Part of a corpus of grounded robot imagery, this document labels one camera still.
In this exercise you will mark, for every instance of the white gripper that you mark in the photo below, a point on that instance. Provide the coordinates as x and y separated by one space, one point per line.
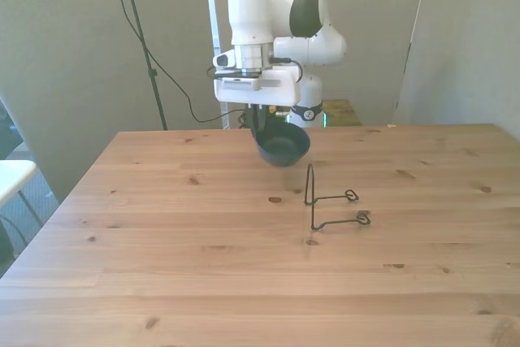
280 93

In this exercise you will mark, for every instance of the blue bowl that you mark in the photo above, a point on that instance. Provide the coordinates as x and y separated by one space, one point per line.
284 148

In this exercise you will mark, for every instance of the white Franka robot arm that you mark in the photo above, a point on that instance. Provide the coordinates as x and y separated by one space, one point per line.
250 9

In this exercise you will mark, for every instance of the black tripod stand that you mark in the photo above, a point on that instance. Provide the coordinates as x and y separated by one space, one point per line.
151 70

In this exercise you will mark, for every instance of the white side table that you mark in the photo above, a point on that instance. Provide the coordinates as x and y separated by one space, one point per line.
14 176

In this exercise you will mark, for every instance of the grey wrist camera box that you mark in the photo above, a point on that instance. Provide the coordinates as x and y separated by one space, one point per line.
239 83

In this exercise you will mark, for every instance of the white vertical frame pole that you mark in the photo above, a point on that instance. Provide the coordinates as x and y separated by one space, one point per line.
213 5

